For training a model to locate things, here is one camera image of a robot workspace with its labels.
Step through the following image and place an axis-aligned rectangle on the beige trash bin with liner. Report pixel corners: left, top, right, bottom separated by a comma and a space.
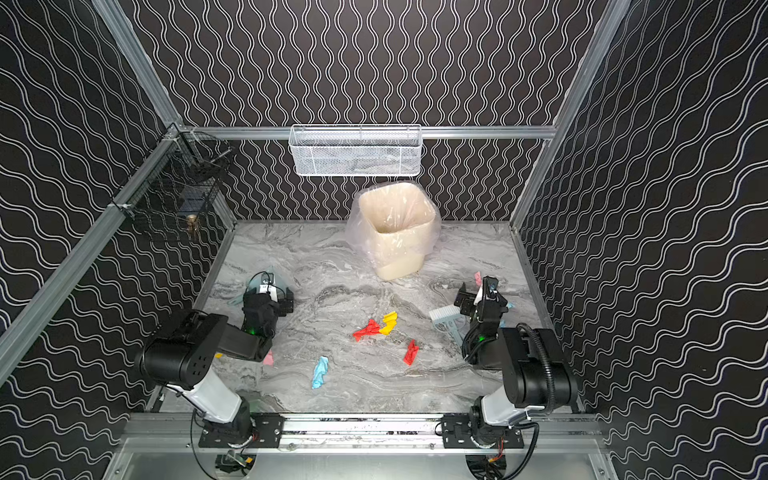
345, 182, 441, 281

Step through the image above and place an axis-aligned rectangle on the white mesh wall basket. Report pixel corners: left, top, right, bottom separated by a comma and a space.
288, 124, 423, 177

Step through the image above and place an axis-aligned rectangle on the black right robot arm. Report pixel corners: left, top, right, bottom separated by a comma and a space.
454, 276, 578, 448

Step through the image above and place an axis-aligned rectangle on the teal hand brush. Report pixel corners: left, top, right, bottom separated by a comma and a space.
429, 305, 468, 346

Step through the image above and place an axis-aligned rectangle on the teal dustpan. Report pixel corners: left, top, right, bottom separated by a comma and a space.
227, 269, 288, 305

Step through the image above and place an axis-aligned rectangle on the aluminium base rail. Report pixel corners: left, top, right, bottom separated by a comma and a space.
119, 411, 607, 455

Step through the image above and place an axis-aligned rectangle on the black wire wall basket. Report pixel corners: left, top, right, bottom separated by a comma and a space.
117, 132, 233, 244

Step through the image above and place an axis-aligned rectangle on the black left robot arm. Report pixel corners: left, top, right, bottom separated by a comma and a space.
137, 285, 294, 449

